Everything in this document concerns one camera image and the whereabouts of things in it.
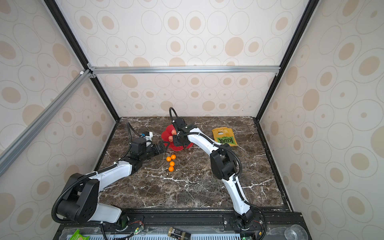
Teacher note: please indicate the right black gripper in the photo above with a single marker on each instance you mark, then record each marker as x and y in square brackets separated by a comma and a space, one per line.
[176, 139]

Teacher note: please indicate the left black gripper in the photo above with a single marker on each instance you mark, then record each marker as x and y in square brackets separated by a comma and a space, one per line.
[161, 146]

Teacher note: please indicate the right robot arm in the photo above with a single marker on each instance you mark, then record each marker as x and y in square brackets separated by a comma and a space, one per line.
[226, 166]

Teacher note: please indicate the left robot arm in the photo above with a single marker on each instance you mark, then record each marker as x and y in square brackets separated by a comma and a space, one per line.
[79, 201]

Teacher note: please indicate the red flower-shaped fruit bowl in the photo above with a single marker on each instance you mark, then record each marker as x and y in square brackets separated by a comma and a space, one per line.
[165, 137]

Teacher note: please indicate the yellow green snack bag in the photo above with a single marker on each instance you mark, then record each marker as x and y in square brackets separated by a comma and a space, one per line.
[225, 135]

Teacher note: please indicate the black battery with gold label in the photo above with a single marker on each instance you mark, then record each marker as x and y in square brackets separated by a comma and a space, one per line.
[178, 234]

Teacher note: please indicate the green packet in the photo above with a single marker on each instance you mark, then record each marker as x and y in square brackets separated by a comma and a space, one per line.
[77, 236]

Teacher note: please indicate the clear plastic cup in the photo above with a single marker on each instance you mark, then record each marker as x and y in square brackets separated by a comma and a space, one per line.
[296, 232]

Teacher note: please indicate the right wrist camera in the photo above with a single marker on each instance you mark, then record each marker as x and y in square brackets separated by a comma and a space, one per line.
[181, 126]

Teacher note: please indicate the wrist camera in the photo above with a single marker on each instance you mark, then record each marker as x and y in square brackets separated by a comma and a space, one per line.
[181, 126]
[139, 145]

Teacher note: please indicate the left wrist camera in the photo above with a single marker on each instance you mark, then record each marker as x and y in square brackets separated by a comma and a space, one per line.
[139, 145]

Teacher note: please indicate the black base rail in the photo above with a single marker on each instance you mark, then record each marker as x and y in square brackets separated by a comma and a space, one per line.
[201, 224]

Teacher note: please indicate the horizontal aluminium rail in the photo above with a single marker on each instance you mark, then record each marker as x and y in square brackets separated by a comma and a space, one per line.
[185, 70]

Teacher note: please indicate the left diagonal aluminium rail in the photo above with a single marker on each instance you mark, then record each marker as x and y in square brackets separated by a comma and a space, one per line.
[19, 144]

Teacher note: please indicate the left black corner post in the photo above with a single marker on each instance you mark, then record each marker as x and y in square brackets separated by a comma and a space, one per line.
[53, 7]

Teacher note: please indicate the black corner post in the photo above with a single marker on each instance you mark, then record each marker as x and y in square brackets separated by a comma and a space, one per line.
[302, 25]
[53, 7]

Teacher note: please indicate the right black corner post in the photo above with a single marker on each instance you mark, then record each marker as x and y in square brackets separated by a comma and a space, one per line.
[302, 25]

